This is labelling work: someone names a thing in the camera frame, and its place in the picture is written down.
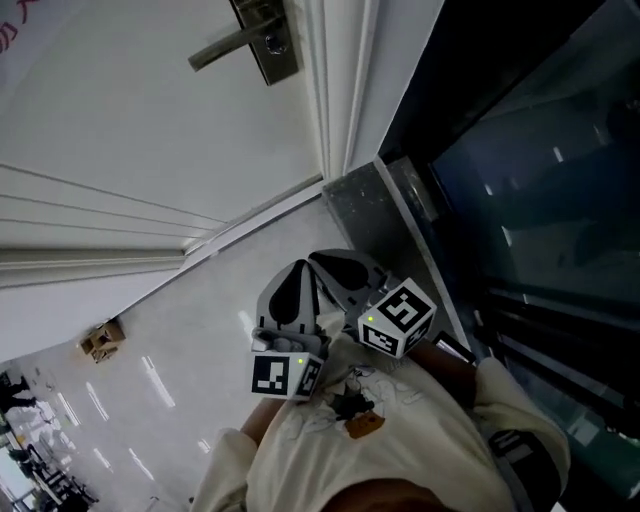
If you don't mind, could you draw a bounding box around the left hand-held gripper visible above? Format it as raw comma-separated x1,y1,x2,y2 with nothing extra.
249,258,332,402

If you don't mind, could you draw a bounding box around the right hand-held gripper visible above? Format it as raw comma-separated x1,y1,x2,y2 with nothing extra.
307,248,438,361

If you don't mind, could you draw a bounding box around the person's right forearm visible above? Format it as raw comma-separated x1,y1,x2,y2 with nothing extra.
409,342,480,407

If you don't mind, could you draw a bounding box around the person's left forearm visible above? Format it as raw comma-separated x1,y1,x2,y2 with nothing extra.
240,397,287,447

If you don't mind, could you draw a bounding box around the metal door lock plate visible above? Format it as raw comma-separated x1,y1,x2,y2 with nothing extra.
229,0,302,88

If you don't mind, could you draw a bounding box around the white door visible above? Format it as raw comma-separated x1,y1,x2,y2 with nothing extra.
0,0,326,257

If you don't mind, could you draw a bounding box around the black wristwatch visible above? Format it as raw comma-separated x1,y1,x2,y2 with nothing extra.
431,331,478,367

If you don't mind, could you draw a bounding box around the cream printed T-shirt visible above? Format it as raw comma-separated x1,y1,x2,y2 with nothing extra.
191,319,572,512

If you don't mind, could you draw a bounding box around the brown cardboard box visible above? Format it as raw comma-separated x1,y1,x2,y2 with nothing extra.
79,319,127,363

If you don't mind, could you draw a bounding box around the dark glass partition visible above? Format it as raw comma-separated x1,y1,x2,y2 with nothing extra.
376,0,640,512

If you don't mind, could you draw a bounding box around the row of office desks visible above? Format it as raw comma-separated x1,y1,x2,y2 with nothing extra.
0,429,97,512

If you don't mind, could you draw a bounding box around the white notice with red lettering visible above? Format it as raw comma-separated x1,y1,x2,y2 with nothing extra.
0,0,57,87

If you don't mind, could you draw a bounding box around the grey shoulder strap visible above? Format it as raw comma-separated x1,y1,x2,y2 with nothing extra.
488,428,562,512

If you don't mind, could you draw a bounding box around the metal lever door handle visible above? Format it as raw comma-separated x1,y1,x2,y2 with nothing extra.
187,18,289,74

